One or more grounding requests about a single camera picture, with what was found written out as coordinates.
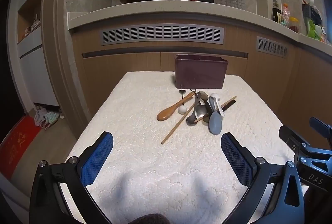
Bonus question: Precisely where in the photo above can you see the dark food packet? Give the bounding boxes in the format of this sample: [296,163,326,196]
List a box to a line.
[272,8,282,23]

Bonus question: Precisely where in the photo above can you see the pile of slippers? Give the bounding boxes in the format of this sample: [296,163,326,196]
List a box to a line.
[34,107,61,130]

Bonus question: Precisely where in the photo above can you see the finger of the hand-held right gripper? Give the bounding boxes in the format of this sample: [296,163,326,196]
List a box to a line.
[309,117,332,148]
[279,125,310,154]

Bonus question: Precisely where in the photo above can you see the white plastic spoon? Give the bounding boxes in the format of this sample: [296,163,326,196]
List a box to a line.
[210,93,225,117]

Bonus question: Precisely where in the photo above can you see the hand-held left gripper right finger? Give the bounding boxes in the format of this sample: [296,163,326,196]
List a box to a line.
[220,132,304,224]

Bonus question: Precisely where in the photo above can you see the wooden kitchen cabinet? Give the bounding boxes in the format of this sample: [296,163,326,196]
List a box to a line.
[71,19,332,136]

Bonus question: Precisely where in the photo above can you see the white shelf cabinet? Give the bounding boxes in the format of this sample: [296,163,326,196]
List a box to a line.
[16,0,61,108]

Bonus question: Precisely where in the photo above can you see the dark fuzzy object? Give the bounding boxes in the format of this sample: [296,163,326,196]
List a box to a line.
[129,212,170,224]

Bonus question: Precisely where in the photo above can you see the small grey vent grille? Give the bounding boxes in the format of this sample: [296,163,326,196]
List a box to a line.
[255,36,288,59]

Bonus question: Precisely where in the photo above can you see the silver metal spoon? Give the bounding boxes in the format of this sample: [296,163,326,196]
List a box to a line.
[194,91,208,117]

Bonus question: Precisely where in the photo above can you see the grey rice paddle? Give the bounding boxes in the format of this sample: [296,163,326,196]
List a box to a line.
[209,101,222,135]

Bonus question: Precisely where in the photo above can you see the red doormat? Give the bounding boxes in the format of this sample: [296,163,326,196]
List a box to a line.
[0,115,42,180]

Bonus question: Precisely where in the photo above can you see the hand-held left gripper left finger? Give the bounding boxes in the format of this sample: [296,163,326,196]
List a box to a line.
[30,131,115,224]

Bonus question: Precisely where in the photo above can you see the white lace tablecloth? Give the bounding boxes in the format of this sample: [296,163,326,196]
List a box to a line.
[66,72,296,224]

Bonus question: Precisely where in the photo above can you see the black storage basket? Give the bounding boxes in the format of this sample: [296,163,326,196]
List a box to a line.
[302,0,323,25]

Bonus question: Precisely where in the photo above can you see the large grey vent grille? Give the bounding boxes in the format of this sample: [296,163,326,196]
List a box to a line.
[100,24,224,46]

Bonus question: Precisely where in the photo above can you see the green plastic bags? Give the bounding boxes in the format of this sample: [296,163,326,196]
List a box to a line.
[307,19,327,41]

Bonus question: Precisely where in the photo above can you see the dark shovel-shaped metal spoon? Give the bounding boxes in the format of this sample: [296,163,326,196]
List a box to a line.
[178,90,187,107]

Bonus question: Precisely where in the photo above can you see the orange-capped plastic bottle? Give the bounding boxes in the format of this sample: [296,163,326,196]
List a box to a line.
[282,3,291,27]

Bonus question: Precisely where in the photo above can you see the purple plastic utensil holder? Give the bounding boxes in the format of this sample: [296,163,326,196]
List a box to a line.
[173,54,229,90]

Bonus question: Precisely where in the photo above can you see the wooden spoon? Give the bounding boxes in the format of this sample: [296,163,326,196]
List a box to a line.
[156,92,195,121]

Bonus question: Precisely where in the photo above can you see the light stone countertop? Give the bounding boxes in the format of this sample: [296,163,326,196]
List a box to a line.
[67,0,332,46]

